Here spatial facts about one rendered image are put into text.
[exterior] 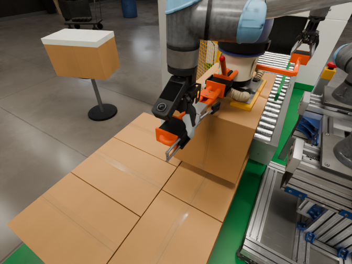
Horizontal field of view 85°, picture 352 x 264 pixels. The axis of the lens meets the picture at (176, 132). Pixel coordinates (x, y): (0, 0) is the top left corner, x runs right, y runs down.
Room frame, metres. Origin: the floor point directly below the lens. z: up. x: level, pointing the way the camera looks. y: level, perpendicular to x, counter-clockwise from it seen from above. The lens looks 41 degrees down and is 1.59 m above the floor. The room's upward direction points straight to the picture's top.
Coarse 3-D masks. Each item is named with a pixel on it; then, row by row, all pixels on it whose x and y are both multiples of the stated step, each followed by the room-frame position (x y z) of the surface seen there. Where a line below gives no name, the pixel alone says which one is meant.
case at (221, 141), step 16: (272, 80) 1.05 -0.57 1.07; (176, 112) 0.79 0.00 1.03; (224, 112) 0.72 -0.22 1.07; (240, 112) 0.72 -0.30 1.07; (256, 112) 0.72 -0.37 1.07; (208, 128) 0.70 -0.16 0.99; (224, 128) 0.66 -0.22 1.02; (240, 128) 0.63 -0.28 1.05; (256, 128) 0.65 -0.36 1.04; (192, 144) 0.74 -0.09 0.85; (208, 144) 0.69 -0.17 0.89; (224, 144) 0.66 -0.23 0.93; (240, 144) 0.62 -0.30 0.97; (192, 160) 0.73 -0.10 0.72; (208, 160) 0.69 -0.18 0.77; (224, 160) 0.65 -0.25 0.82; (240, 160) 0.61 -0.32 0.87; (224, 176) 0.64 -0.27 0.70
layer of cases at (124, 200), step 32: (128, 128) 1.23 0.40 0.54; (96, 160) 0.88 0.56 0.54; (128, 160) 0.88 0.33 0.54; (160, 160) 0.88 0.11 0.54; (64, 192) 0.63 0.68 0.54; (96, 192) 0.63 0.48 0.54; (128, 192) 0.63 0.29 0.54; (160, 192) 0.63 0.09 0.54; (192, 192) 0.63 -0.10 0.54; (224, 192) 0.63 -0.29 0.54; (32, 224) 0.44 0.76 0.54; (64, 224) 0.44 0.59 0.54; (96, 224) 0.44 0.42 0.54; (128, 224) 0.44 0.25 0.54; (160, 224) 0.44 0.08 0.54; (192, 224) 0.44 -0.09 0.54; (64, 256) 0.29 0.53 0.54; (96, 256) 0.29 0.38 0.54; (128, 256) 0.29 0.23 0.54; (160, 256) 0.29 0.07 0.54; (192, 256) 0.29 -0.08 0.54
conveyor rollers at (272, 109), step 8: (264, 56) 2.93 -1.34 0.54; (272, 56) 2.89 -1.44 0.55; (280, 56) 2.90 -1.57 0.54; (288, 56) 2.92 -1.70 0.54; (264, 64) 2.59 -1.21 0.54; (272, 64) 2.61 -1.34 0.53; (280, 64) 2.58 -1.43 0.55; (272, 72) 2.35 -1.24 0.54; (280, 80) 2.14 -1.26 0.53; (288, 80) 2.11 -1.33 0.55; (272, 88) 1.93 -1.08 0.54; (272, 96) 1.76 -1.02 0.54; (280, 96) 1.74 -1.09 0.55; (272, 104) 1.60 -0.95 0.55; (280, 104) 1.63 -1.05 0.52; (264, 112) 1.46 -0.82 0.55; (272, 112) 1.50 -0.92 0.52; (264, 120) 1.36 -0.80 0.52; (272, 120) 1.34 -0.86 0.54; (264, 128) 1.22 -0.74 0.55; (272, 128) 1.24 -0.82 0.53; (256, 136) 1.14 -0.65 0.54; (264, 136) 1.13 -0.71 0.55
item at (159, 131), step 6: (174, 120) 0.46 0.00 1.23; (180, 120) 0.46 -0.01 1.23; (162, 126) 0.43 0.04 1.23; (168, 126) 0.43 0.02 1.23; (174, 126) 0.43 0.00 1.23; (180, 126) 0.43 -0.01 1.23; (156, 132) 0.42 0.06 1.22; (162, 132) 0.41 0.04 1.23; (168, 132) 0.41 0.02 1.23; (174, 132) 0.41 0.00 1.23; (180, 132) 0.41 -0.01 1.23; (156, 138) 0.42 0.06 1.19; (174, 138) 0.39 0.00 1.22
